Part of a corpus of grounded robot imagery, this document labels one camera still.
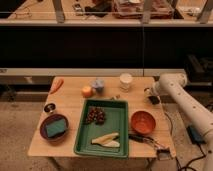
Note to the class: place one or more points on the small metal object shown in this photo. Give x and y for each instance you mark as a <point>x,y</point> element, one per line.
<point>116,97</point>

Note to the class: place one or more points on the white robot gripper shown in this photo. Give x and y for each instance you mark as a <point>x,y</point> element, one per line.
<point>149,93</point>

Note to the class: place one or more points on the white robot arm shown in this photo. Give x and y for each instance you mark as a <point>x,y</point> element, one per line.
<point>173,84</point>

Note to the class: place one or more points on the black eraser block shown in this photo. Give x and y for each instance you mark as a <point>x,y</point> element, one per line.
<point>154,100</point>

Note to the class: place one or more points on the green plastic tray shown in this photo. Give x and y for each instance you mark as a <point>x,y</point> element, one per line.
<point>116,114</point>

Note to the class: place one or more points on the white plastic cup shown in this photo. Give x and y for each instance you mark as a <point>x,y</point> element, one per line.
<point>125,81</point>

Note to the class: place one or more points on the dark purple bowl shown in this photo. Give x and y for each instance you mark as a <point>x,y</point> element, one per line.
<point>49,120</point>

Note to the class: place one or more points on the grey crumpled cup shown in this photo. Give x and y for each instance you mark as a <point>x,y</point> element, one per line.
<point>98,85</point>

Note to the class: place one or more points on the orange bowl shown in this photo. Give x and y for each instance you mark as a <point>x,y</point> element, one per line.
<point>143,122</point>

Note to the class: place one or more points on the teal sponge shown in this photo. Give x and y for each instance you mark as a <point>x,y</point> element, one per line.
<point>56,127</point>

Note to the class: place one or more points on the bunch of dark grapes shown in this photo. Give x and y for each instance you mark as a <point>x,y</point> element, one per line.
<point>96,115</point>

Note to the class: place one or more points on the orange fruit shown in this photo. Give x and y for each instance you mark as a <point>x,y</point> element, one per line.
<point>87,91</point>

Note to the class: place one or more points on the small metal can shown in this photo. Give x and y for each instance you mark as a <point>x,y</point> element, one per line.
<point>50,108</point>

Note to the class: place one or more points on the orange carrot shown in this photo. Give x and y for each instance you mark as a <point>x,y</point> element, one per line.
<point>56,85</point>

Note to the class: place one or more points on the black handled brush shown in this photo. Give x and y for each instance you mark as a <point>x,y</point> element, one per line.
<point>147,147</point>

